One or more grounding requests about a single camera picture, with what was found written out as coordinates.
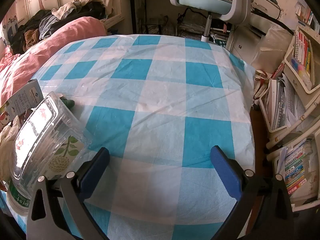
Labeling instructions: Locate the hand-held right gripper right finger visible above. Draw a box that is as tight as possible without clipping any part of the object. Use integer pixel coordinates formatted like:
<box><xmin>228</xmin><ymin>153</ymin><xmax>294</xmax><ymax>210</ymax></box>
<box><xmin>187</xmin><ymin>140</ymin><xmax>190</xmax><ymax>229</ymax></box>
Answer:
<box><xmin>210</xmin><ymin>145</ymin><xmax>294</xmax><ymax>240</ymax></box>

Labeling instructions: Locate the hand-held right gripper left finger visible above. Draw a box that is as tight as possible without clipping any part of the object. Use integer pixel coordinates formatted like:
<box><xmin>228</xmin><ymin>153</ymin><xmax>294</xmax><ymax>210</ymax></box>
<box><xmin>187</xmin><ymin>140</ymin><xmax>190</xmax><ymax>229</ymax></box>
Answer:
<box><xmin>26</xmin><ymin>147</ymin><xmax>110</xmax><ymax>240</ymax></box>

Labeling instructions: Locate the clear plastic container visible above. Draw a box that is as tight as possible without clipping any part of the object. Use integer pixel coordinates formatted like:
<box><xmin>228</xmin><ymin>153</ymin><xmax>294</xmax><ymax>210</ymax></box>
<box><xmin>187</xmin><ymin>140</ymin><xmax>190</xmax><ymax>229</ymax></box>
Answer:
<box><xmin>9</xmin><ymin>91</ymin><xmax>94</xmax><ymax>193</ymax></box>

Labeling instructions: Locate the row of thin booklets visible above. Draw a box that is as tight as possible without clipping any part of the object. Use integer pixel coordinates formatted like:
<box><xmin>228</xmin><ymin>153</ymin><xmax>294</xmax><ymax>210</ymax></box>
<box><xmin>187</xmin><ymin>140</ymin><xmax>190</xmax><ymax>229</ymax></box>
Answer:
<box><xmin>281</xmin><ymin>140</ymin><xmax>315</xmax><ymax>195</ymax></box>

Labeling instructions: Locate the plastic bottle with green label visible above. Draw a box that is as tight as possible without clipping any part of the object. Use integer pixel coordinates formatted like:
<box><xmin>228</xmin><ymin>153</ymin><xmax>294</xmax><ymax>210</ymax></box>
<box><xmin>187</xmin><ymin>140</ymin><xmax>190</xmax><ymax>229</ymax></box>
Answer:
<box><xmin>6</xmin><ymin>177</ymin><xmax>33</xmax><ymax>217</ymax></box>

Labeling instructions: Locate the stack of papers and notebooks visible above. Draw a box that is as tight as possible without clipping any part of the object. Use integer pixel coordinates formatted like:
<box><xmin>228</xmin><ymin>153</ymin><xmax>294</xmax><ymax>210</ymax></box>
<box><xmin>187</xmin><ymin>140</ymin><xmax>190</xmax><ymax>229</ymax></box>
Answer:
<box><xmin>265</xmin><ymin>79</ymin><xmax>307</xmax><ymax>130</ymax></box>

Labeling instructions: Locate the grey carton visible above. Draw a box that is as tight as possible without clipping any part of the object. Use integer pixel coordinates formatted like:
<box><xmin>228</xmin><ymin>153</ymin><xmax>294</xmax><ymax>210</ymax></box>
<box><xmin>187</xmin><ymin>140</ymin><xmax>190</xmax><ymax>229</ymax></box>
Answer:
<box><xmin>7</xmin><ymin>79</ymin><xmax>43</xmax><ymax>117</ymax></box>

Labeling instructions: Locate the blue white checked tablecloth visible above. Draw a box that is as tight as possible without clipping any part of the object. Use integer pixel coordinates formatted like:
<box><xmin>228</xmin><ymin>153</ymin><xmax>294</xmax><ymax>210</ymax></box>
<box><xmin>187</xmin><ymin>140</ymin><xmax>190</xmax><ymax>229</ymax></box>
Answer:
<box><xmin>0</xmin><ymin>34</ymin><xmax>257</xmax><ymax>240</ymax></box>

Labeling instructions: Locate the white rolling book cart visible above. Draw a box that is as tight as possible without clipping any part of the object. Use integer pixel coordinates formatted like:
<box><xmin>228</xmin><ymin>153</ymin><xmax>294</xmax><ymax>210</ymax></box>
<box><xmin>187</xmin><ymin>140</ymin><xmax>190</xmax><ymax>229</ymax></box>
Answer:
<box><xmin>259</xmin><ymin>26</ymin><xmax>320</xmax><ymax>213</ymax></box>

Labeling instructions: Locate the pink duvet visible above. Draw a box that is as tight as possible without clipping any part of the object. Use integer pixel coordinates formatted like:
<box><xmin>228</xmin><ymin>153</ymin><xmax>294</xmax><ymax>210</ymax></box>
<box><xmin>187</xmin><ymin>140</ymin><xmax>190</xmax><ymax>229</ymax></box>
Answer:
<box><xmin>0</xmin><ymin>17</ymin><xmax>108</xmax><ymax>108</ymax></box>

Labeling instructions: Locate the white plastic bag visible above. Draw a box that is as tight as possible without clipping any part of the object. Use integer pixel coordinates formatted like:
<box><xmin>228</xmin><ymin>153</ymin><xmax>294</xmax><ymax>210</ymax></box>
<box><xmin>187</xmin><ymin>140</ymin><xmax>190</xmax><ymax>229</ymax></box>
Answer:
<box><xmin>251</xmin><ymin>26</ymin><xmax>295</xmax><ymax>73</ymax></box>

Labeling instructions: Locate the row of colourful books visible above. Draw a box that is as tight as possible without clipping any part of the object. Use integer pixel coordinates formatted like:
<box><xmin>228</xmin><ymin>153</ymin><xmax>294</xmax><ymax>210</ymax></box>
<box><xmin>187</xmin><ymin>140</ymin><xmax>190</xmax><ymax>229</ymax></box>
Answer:
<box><xmin>295</xmin><ymin>32</ymin><xmax>315</xmax><ymax>80</ymax></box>

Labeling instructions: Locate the brown garment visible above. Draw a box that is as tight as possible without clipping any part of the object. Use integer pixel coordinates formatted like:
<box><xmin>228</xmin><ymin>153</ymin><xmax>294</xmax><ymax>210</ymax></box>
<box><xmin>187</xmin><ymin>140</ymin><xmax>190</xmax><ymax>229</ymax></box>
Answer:
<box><xmin>24</xmin><ymin>29</ymin><xmax>40</xmax><ymax>48</ymax></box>

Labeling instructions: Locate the pile of clothes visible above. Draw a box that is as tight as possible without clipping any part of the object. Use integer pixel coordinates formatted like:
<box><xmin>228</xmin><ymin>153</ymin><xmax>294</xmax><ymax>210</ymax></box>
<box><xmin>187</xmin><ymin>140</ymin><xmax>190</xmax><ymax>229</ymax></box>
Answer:
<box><xmin>10</xmin><ymin>1</ymin><xmax>115</xmax><ymax>54</ymax></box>

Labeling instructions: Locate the grey light-blue office chair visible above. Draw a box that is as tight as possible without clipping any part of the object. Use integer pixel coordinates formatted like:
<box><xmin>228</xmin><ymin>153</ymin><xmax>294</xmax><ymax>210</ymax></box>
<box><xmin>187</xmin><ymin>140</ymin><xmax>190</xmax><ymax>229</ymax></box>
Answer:
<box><xmin>170</xmin><ymin>0</ymin><xmax>258</xmax><ymax>43</ymax></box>

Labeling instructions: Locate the white desk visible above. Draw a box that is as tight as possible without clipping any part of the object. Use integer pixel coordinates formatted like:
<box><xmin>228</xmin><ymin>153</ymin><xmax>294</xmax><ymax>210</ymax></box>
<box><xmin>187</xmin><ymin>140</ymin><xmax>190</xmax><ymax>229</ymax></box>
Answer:
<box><xmin>124</xmin><ymin>0</ymin><xmax>283</xmax><ymax>55</ymax></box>

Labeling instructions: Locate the row of shelf books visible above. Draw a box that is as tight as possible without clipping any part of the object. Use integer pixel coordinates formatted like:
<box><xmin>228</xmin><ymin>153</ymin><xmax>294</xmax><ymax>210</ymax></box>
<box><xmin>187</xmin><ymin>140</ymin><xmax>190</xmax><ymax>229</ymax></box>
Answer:
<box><xmin>295</xmin><ymin>1</ymin><xmax>320</xmax><ymax>30</ymax></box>

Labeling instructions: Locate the red-handled tote bag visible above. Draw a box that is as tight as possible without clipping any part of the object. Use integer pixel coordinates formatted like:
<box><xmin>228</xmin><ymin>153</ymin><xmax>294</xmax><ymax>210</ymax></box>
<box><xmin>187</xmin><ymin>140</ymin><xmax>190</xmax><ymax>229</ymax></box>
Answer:
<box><xmin>252</xmin><ymin>69</ymin><xmax>272</xmax><ymax>103</ymax></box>

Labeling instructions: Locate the black picture frame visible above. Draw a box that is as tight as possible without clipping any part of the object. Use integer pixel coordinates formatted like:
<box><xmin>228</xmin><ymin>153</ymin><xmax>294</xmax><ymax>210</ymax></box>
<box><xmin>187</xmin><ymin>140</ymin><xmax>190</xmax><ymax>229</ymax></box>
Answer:
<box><xmin>130</xmin><ymin>0</ymin><xmax>147</xmax><ymax>34</ymax></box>

